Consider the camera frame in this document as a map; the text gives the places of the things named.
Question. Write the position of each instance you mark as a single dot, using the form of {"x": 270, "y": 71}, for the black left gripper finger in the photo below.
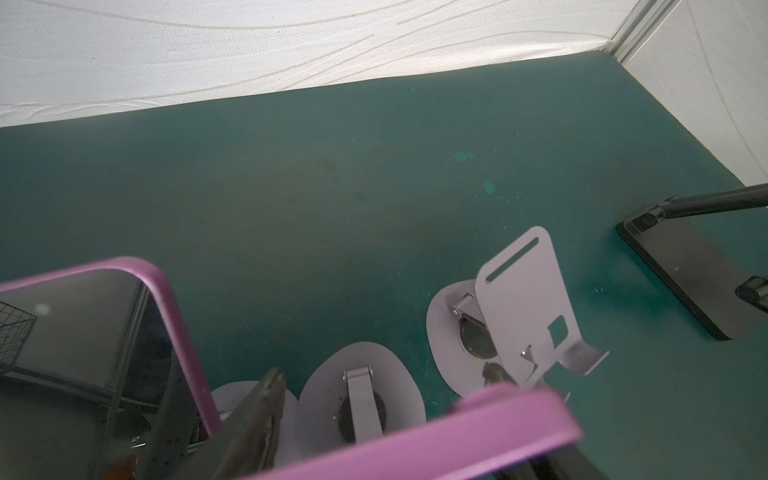
{"x": 247, "y": 441}

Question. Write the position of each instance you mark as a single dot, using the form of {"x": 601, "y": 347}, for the phone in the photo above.
{"x": 99, "y": 377}
{"x": 497, "y": 427}

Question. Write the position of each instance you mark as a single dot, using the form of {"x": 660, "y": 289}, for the grey phone stand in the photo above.
{"x": 227, "y": 397}
{"x": 361, "y": 393}

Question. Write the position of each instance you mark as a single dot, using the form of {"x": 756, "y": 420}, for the far right grey stand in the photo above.
{"x": 516, "y": 313}

